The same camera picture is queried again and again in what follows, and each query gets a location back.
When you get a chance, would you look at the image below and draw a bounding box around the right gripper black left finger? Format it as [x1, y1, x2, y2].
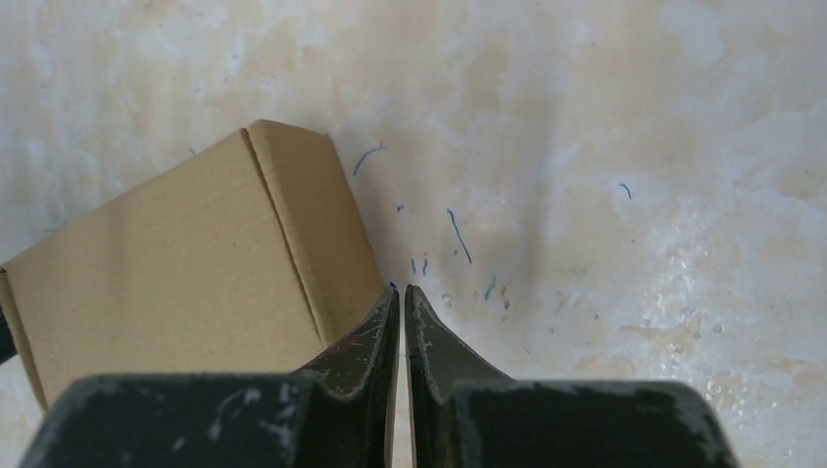
[20, 288, 400, 467]

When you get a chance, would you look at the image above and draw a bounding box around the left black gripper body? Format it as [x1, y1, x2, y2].
[0, 311, 17, 365]

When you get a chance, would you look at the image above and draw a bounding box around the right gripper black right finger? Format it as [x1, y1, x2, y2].
[405, 285, 738, 467]

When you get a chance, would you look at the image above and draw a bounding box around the brown cardboard box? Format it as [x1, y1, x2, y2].
[1, 120, 384, 409]

